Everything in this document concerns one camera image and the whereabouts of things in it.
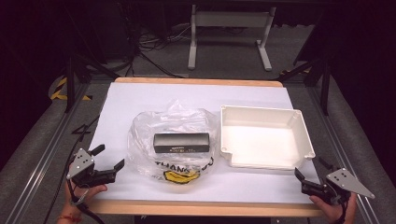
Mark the aluminium rail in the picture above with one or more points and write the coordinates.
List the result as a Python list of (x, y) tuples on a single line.
[(339, 149), (46, 155)]

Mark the white square plastic bin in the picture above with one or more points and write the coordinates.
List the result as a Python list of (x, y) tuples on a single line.
[(261, 141)]

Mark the clear plastic bag yellow print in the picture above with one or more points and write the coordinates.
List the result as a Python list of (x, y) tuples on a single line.
[(143, 155)]

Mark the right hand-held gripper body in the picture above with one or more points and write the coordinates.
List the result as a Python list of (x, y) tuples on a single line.
[(345, 183)]

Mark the white paper sheet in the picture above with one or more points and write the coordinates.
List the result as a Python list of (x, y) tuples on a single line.
[(149, 96)]

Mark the person's left hand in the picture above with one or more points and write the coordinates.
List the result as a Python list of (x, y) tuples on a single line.
[(90, 192)]

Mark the white metal table frame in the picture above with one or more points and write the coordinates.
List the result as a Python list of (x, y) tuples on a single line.
[(232, 18)]

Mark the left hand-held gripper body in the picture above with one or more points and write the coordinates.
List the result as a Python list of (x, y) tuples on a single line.
[(81, 164)]

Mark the person's right hand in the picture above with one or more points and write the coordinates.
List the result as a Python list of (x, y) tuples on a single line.
[(330, 211)]

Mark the black stand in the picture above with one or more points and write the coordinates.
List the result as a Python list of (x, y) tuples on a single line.
[(325, 87), (70, 84)]

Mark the black rectangular box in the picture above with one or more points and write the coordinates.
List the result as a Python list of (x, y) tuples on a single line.
[(181, 142)]

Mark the yellow black floor tape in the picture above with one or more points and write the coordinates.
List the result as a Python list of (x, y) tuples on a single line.
[(59, 93)]

